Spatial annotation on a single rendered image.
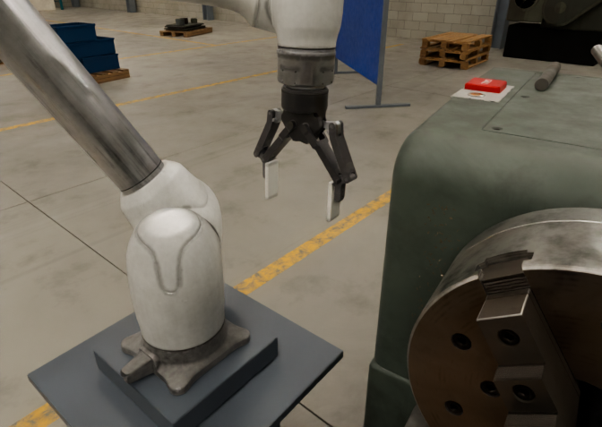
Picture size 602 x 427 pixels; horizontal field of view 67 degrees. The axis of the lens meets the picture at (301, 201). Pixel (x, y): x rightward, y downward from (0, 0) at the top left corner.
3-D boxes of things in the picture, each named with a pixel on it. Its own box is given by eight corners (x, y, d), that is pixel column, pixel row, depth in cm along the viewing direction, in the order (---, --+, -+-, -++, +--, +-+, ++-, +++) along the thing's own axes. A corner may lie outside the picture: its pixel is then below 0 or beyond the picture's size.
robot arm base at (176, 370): (98, 360, 84) (92, 337, 81) (193, 300, 99) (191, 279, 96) (158, 414, 73) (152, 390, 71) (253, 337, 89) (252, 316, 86)
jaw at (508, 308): (534, 370, 45) (482, 266, 43) (590, 367, 41) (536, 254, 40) (511, 460, 36) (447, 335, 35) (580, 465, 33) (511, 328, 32)
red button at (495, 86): (471, 87, 85) (473, 76, 84) (505, 91, 82) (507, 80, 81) (462, 94, 81) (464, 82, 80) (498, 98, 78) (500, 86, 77)
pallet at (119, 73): (98, 72, 731) (87, 19, 695) (130, 77, 692) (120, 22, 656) (23, 85, 641) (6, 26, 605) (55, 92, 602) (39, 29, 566)
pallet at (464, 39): (444, 55, 874) (448, 31, 854) (489, 60, 827) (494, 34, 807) (417, 64, 786) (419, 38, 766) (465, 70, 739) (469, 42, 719)
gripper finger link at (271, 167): (268, 164, 80) (264, 163, 80) (267, 200, 83) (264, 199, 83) (279, 159, 82) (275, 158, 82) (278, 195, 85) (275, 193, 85)
